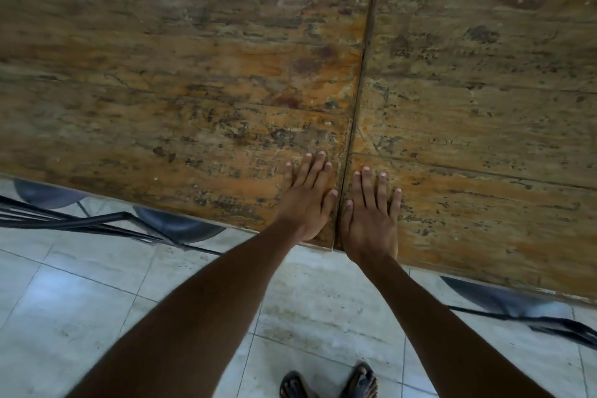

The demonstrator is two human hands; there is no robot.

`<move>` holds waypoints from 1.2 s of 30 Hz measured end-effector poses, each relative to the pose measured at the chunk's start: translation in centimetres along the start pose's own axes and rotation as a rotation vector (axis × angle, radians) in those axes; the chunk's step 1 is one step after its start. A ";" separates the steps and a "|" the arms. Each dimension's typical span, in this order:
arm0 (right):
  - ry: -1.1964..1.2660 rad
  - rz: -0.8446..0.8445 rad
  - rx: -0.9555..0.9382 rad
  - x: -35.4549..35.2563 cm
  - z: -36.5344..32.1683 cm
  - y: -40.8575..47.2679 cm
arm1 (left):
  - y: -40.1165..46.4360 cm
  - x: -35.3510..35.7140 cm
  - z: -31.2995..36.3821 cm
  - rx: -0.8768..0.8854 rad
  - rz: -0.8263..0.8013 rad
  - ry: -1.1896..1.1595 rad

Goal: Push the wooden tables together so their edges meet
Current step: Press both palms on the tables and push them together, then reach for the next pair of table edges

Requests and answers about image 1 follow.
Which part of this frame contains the person's right hand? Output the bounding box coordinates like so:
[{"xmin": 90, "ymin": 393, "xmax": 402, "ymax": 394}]
[{"xmin": 339, "ymin": 168, "xmax": 403, "ymax": 266}]

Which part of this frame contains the person's left hand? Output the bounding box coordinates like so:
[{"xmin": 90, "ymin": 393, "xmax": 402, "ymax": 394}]
[{"xmin": 272, "ymin": 152, "xmax": 339, "ymax": 243}]

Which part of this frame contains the person's left forearm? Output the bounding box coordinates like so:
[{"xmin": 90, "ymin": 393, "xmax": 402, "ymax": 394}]
[{"xmin": 65, "ymin": 220, "xmax": 319, "ymax": 398}]

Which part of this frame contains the person's right forearm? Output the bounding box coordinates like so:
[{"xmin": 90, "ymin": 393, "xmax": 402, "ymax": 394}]
[{"xmin": 347, "ymin": 251, "xmax": 556, "ymax": 398}]

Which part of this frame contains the black metal chair blue seat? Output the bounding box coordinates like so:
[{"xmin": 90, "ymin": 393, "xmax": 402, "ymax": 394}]
[
  {"xmin": 13, "ymin": 178, "xmax": 89, "ymax": 217},
  {"xmin": 439, "ymin": 275, "xmax": 597, "ymax": 351},
  {"xmin": 0, "ymin": 195, "xmax": 226, "ymax": 257}
]

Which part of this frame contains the black sandal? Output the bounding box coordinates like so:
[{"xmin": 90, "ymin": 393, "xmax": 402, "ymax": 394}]
[
  {"xmin": 342, "ymin": 362, "xmax": 379, "ymax": 398},
  {"xmin": 279, "ymin": 371, "xmax": 309, "ymax": 398}
]

